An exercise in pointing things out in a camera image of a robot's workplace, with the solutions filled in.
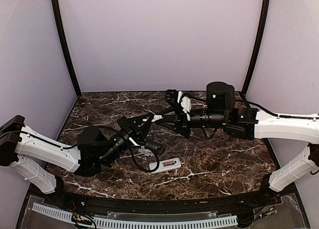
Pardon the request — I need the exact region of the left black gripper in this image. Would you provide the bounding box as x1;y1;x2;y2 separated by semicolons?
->
99;113;156;167

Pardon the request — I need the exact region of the white remote control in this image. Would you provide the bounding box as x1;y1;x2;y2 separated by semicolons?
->
152;158;181;174

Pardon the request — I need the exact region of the white battery cover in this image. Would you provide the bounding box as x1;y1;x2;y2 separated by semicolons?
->
152;115;163;122

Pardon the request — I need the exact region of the orange battery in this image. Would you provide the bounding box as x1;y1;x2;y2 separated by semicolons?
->
163;161;175;166

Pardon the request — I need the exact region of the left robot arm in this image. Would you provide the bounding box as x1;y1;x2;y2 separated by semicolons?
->
0;113;154;207

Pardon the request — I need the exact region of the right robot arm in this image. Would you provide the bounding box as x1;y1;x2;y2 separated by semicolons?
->
153;81;319;206

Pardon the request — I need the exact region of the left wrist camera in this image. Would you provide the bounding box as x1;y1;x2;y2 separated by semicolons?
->
129;138;166;156

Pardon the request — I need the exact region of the black front rail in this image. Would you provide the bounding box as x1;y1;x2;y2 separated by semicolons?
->
65;192;257;214

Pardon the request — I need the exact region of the white slotted cable duct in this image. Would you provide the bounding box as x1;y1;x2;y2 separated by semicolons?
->
32;203;238;229

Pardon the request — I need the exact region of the left black frame post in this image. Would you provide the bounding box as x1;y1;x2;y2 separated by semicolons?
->
51;0;82;98

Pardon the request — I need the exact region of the black frame post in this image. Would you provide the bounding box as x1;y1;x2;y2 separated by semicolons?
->
241;0;270;96
51;0;82;98

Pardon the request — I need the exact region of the right black frame post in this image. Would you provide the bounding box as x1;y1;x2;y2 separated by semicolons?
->
241;0;270;96

